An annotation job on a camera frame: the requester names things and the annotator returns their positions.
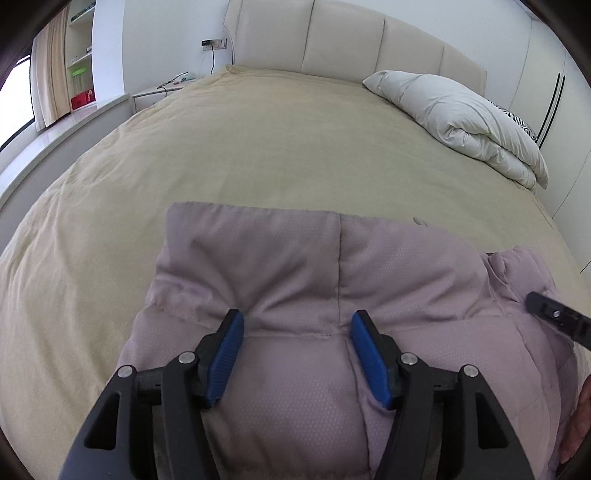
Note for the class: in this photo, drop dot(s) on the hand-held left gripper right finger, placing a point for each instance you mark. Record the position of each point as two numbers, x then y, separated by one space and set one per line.
369 360

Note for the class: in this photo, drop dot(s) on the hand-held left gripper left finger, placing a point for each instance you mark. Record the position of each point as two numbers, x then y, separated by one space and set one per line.
224 355

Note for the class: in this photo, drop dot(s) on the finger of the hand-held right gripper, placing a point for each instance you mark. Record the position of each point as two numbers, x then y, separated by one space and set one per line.
554 314

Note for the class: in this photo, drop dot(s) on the mauve hooded puffer coat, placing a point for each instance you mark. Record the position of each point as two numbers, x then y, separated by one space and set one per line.
300 286

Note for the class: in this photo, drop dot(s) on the person's right hand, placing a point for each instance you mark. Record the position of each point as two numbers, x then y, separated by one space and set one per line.
579 424

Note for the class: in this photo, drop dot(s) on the zebra print pillow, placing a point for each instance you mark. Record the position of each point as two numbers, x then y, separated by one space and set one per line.
519 121

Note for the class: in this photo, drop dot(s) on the white wardrobe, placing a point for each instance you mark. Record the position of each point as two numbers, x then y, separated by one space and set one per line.
563 115

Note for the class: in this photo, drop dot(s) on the bed with beige sheet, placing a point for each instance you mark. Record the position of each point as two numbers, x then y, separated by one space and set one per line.
231 152

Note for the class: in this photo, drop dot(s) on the white folded duvet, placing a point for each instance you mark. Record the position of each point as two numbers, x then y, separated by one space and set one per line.
461 120

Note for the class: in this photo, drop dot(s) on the white nightstand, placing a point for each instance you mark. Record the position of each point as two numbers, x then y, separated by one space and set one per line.
147 99

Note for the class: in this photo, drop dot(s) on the white window sill bench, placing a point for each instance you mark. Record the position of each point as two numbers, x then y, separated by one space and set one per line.
55 143

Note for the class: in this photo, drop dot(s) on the small white device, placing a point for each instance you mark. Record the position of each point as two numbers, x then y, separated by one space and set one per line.
183 77

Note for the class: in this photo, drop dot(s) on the red box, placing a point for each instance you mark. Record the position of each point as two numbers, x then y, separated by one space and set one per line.
82 100

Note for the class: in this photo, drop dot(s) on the green box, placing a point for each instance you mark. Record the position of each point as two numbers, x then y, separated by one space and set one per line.
78 71

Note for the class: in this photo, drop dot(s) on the beige padded headboard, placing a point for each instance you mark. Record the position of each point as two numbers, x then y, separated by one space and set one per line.
346 37

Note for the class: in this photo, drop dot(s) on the beige curtain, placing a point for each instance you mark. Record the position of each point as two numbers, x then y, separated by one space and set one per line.
48 78

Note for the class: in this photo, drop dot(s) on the black framed window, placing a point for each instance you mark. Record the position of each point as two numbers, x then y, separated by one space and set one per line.
16 101

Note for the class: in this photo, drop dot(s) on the white open shelf unit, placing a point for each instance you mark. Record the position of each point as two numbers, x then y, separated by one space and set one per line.
81 50

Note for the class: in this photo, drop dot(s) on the wall power socket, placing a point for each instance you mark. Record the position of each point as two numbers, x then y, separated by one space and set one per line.
214 44

